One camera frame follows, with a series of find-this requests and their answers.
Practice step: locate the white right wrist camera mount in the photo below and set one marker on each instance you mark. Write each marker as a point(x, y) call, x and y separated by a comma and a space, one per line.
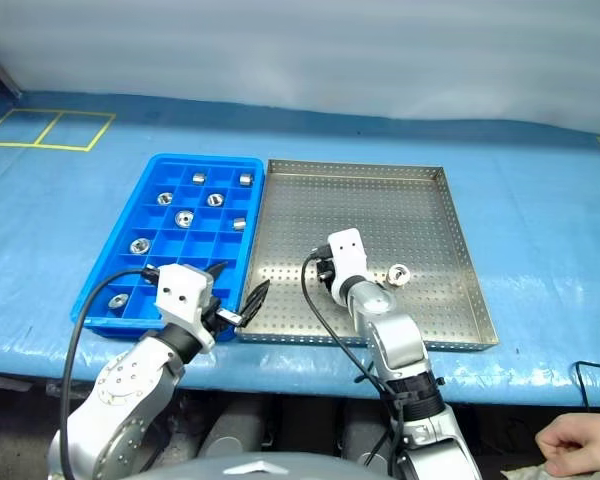
point(347, 255)

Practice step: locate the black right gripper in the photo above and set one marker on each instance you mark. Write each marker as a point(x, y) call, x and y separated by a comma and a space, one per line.
point(329, 277)

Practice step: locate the person's bare hand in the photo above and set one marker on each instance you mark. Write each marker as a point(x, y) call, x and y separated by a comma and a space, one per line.
point(585, 442)

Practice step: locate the grey rounded cylinder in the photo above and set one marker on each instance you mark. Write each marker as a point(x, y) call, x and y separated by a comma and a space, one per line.
point(235, 430)
point(367, 430)

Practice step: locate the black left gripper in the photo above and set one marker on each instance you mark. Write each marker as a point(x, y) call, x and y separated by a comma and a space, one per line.
point(214, 315)

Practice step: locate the perforated metal tray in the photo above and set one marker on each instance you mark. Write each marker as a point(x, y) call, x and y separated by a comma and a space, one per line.
point(405, 220)

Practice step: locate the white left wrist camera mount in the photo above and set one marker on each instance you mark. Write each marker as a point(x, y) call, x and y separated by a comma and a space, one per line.
point(180, 290)

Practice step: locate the grey robot torso cover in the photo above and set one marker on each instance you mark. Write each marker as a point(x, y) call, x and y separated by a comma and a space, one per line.
point(255, 469)

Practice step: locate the blue compartment tray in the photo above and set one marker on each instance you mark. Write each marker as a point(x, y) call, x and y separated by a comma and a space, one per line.
point(200, 245)

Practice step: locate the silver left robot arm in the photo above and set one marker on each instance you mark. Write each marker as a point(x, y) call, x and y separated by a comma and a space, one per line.
point(130, 380)

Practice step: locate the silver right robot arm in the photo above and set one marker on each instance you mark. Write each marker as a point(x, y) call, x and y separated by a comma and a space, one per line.
point(395, 335)

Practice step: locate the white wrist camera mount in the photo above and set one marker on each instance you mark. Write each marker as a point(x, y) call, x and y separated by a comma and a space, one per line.
point(180, 290)
point(347, 255)

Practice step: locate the dark metal frame bar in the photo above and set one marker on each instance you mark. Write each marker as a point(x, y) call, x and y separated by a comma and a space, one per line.
point(0, 70)

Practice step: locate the white crumpled cloth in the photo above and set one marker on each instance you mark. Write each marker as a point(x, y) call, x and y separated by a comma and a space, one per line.
point(527, 474)

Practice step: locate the blue plastic table cover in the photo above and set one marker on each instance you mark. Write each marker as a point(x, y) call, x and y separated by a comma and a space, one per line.
point(530, 225)

